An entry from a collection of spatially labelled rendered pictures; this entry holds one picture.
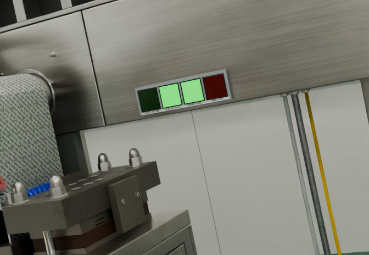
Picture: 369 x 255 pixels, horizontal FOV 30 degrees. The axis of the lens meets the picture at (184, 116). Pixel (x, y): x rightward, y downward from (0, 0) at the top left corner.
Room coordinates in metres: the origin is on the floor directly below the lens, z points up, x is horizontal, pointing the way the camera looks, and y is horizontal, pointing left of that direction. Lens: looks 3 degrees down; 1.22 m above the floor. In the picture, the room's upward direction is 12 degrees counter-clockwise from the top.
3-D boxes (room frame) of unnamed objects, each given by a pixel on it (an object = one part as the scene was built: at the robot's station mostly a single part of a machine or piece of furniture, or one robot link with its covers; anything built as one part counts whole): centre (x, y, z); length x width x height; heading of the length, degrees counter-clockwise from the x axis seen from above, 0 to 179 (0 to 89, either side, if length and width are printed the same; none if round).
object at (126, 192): (1.56, 0.17, 0.97); 0.10 x 0.03 x 0.11; 152
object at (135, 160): (1.71, 0.14, 1.05); 0.04 x 0.04 x 0.04
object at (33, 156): (1.61, 0.38, 1.11); 0.23 x 0.01 x 0.18; 152
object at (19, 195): (1.47, 0.38, 1.05); 0.04 x 0.04 x 0.04
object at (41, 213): (1.59, 0.26, 1.00); 0.40 x 0.16 x 0.06; 152
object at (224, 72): (1.64, 0.00, 1.19); 0.25 x 0.01 x 0.07; 62
